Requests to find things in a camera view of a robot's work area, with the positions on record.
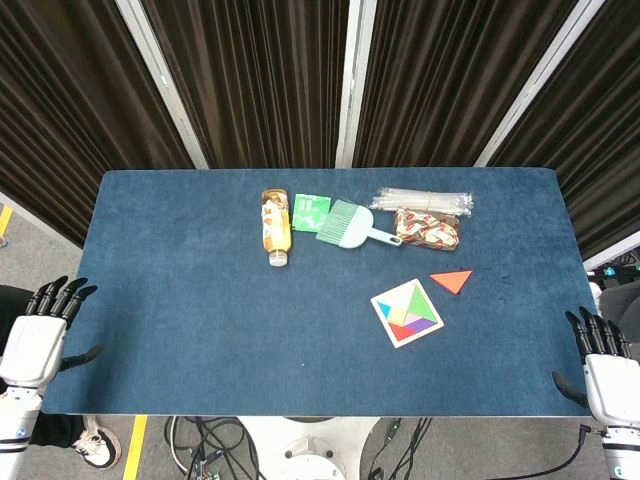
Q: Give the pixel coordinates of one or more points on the purple tangram parallelogram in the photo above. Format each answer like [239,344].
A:
[420,328]

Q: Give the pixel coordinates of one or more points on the amber tea plastic bottle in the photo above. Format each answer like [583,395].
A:
[276,227]

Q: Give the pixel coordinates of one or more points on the dark grey chair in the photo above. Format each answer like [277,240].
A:
[622,300]

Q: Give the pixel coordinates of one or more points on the blue tangram triangle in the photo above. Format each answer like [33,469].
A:
[384,310]

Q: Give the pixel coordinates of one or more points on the green tangram triangle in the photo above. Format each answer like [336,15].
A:
[420,307]

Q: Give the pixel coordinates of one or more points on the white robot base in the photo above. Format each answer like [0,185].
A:
[310,450]

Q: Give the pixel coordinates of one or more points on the white sneaker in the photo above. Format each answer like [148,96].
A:
[97,445]

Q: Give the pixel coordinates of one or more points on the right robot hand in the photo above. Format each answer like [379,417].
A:
[612,385]

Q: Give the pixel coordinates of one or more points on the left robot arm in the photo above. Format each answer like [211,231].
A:
[12,430]

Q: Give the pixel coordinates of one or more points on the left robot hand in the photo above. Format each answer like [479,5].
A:
[32,350]

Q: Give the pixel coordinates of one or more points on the wooden tangram puzzle board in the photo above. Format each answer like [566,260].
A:
[397,340]

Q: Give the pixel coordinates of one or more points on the yellow tangram square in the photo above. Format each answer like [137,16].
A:
[397,315]

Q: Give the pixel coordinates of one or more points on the mint green hand brush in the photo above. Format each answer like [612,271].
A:
[352,227]

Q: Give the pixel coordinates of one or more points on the brown red snack pack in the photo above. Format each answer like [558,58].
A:
[427,231]

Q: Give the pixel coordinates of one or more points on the black trouser leg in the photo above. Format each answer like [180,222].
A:
[55,431]

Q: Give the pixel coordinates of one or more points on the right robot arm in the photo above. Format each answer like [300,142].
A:
[622,455]

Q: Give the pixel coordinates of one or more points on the blue table cloth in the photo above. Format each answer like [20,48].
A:
[200,300]

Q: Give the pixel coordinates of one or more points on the green foil packet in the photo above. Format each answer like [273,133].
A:
[307,212]

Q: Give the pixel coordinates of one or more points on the red triangle puzzle piece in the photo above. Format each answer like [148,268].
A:
[452,281]

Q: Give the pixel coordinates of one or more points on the dark brown curtain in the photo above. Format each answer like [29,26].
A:
[600,150]
[75,125]
[440,85]
[250,85]

